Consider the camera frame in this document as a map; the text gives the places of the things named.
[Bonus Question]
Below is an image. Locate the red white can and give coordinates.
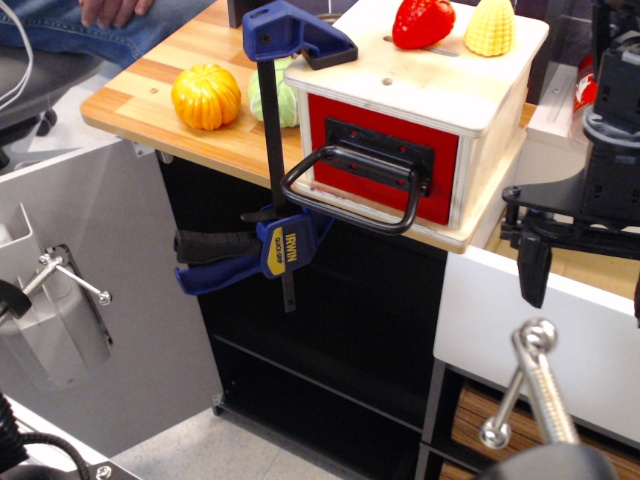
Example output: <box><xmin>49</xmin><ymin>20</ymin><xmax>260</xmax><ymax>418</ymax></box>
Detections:
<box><xmin>573</xmin><ymin>54</ymin><xmax>597</xmax><ymax>113</ymax></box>

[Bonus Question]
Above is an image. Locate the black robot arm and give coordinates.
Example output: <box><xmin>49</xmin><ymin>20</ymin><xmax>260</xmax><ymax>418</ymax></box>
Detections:
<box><xmin>501</xmin><ymin>1</ymin><xmax>639</xmax><ymax>308</ymax></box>

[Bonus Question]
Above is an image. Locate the white wooden box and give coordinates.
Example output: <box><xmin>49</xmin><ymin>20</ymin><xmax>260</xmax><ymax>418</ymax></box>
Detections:
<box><xmin>284</xmin><ymin>1</ymin><xmax>549</xmax><ymax>253</ymax></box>

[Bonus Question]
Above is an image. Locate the green toy cabbage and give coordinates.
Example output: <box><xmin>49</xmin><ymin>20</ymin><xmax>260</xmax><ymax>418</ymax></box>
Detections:
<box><xmin>247</xmin><ymin>57</ymin><xmax>302</xmax><ymax>129</ymax></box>

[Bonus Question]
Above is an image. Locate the right silver clamp screw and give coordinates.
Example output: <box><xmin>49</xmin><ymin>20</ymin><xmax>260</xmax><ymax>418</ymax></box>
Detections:
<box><xmin>480</xmin><ymin>317</ymin><xmax>580</xmax><ymax>450</ymax></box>

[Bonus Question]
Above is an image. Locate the white cable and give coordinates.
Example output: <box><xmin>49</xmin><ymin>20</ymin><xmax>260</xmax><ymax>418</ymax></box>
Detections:
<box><xmin>0</xmin><ymin>0</ymin><xmax>35</xmax><ymax>111</ymax></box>

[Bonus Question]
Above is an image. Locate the red toy strawberry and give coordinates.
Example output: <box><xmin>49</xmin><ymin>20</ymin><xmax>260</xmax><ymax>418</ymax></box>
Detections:
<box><xmin>392</xmin><ymin>0</ymin><xmax>456</xmax><ymax>50</ymax></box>

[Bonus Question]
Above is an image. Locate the black office chair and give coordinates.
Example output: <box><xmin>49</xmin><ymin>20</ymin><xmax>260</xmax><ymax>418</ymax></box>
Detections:
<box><xmin>1</xmin><ymin>47</ymin><xmax>103</xmax><ymax>174</ymax></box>

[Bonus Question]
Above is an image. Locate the left silver clamp screw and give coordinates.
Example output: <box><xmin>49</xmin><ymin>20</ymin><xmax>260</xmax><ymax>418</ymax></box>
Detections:
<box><xmin>0</xmin><ymin>252</ymin><xmax>113</xmax><ymax>326</ymax></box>

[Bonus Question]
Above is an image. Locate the black corrugated cable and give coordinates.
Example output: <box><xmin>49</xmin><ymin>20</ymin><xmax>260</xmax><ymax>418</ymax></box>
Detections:
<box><xmin>0</xmin><ymin>392</ymin><xmax>91</xmax><ymax>480</ymax></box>

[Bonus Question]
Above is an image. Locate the yellow toy corn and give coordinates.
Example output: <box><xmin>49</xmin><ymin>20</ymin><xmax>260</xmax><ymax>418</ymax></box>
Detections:
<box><xmin>464</xmin><ymin>0</ymin><xmax>516</xmax><ymax>57</ymax></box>

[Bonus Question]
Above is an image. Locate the orange toy pumpkin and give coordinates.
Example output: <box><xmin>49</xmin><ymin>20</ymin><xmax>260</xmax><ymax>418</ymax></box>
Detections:
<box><xmin>171</xmin><ymin>64</ymin><xmax>242</xmax><ymax>131</ymax></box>

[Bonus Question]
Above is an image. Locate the person's hand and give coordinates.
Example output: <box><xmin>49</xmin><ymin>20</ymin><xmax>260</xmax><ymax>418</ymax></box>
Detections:
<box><xmin>78</xmin><ymin>0</ymin><xmax>154</xmax><ymax>29</ymax></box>

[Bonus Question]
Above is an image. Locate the silver clamp screw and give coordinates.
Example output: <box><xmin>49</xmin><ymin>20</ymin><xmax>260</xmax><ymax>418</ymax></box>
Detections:
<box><xmin>0</xmin><ymin>252</ymin><xmax>113</xmax><ymax>326</ymax></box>
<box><xmin>480</xmin><ymin>317</ymin><xmax>580</xmax><ymax>450</ymax></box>

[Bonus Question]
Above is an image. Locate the white cabinet panel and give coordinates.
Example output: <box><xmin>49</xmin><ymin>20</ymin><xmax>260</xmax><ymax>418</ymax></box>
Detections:
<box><xmin>433</xmin><ymin>248</ymin><xmax>639</xmax><ymax>445</ymax></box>

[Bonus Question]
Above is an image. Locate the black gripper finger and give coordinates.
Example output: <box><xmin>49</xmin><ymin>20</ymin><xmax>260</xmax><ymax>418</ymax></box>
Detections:
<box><xmin>517</xmin><ymin>231</ymin><xmax>552</xmax><ymax>308</ymax></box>

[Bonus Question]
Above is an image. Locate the red drawer front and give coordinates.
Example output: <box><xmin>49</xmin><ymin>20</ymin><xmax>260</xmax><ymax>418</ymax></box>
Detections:
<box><xmin>308</xmin><ymin>94</ymin><xmax>458</xmax><ymax>225</ymax></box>

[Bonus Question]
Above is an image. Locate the black shelf cabinet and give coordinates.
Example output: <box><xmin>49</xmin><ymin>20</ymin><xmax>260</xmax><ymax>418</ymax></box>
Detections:
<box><xmin>157</xmin><ymin>154</ymin><xmax>449</xmax><ymax>480</ymax></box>

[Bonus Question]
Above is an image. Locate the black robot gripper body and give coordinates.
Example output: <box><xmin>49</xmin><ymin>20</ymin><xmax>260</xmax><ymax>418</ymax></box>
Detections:
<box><xmin>500</xmin><ymin>164</ymin><xmax>639</xmax><ymax>260</ymax></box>

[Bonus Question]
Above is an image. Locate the grey side panel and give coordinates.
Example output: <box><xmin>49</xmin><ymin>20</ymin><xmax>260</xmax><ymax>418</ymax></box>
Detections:
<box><xmin>1</xmin><ymin>140</ymin><xmax>220</xmax><ymax>455</ymax></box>

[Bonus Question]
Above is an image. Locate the blue Irwin bar clamp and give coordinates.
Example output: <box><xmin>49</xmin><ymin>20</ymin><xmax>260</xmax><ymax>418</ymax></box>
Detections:
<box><xmin>174</xmin><ymin>1</ymin><xmax>358</xmax><ymax>312</ymax></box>

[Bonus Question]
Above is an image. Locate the black metal drawer handle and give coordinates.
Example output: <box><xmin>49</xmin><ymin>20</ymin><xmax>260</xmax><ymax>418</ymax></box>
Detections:
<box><xmin>280</xmin><ymin>118</ymin><xmax>435</xmax><ymax>235</ymax></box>

